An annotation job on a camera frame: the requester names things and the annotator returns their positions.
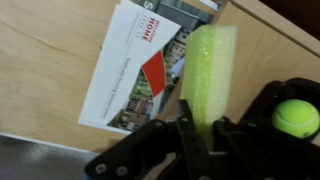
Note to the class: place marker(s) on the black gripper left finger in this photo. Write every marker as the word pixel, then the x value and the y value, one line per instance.
pixel 135 156

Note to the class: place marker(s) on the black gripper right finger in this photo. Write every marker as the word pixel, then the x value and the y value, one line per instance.
pixel 259 152

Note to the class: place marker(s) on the yellow-green sponge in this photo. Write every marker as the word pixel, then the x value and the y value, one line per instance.
pixel 208 69

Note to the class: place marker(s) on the light wood cabinet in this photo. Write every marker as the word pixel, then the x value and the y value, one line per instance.
pixel 268 49

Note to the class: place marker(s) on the light wood drawer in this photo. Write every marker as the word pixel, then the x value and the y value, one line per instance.
pixel 48 52

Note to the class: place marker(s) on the yellow tennis ball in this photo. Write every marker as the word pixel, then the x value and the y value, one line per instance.
pixel 296 117

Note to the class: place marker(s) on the white red brochure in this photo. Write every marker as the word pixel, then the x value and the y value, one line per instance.
pixel 140 63

